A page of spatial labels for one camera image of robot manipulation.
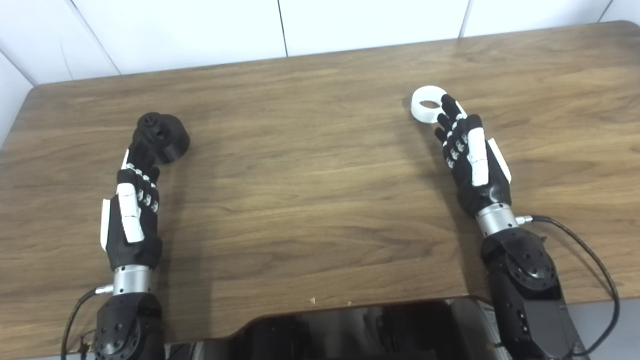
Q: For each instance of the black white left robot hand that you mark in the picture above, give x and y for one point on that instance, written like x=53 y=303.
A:
x=131 y=225

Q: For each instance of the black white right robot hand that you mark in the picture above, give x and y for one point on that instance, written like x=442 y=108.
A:
x=482 y=180

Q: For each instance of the round black plastic part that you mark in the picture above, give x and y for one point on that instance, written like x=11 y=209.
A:
x=172 y=142

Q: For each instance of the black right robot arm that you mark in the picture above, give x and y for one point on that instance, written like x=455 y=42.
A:
x=530 y=300

